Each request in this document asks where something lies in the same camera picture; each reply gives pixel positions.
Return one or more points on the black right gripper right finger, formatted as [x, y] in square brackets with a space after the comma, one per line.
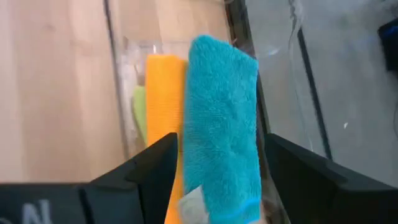
[311, 186]

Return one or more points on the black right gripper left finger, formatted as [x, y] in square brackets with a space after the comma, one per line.
[146, 186]

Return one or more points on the green microfiber towel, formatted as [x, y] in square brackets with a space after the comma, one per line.
[140, 112]

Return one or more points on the orange microfiber towel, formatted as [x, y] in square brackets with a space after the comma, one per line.
[163, 99]

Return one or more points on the teal microfiber towel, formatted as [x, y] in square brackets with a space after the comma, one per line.
[220, 124]

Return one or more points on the clear plastic bin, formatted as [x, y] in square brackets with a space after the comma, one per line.
[130, 62]

